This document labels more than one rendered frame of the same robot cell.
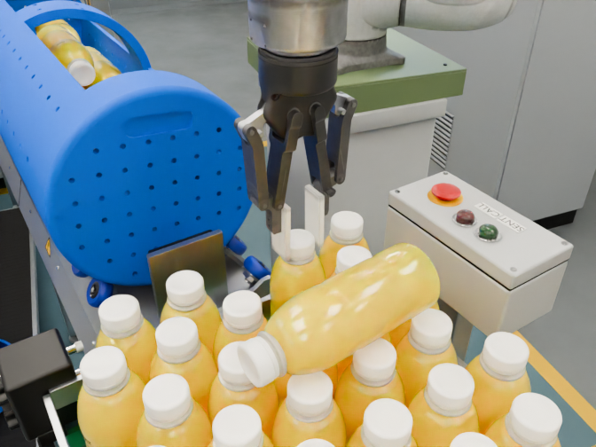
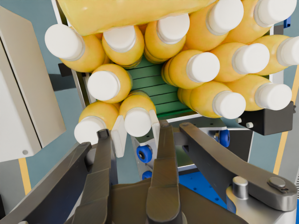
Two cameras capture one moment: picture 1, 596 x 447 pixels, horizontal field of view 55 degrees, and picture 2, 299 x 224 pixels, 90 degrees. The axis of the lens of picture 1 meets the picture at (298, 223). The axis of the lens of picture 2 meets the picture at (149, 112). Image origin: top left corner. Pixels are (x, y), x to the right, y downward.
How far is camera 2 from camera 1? 0.51 m
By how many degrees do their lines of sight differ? 45
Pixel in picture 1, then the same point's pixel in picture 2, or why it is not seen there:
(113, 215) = not seen: hidden behind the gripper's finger
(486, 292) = (9, 27)
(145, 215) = not seen: hidden behind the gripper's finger
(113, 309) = (282, 96)
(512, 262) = not seen: outside the picture
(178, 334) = (256, 53)
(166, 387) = (280, 6)
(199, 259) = (186, 156)
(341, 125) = (43, 199)
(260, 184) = (200, 134)
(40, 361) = (276, 114)
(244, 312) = (209, 55)
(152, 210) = (216, 198)
